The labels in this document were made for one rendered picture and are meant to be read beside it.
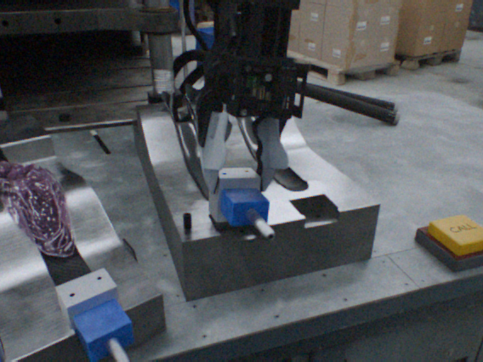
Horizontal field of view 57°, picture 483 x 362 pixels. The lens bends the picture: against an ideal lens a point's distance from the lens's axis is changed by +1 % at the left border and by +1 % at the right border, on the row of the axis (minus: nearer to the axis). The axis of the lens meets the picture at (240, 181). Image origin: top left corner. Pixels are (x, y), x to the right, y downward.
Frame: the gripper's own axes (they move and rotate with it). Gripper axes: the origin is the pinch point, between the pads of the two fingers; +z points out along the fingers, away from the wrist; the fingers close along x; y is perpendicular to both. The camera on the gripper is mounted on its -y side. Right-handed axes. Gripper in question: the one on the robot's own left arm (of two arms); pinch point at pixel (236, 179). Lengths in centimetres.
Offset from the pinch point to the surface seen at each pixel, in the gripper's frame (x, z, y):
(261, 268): 4.1, 11.6, 0.7
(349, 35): 216, -26, -322
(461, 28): 375, -45, -357
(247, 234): 2.6, 7.7, -1.4
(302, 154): 17.0, 1.5, -16.4
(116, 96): -6, 4, -91
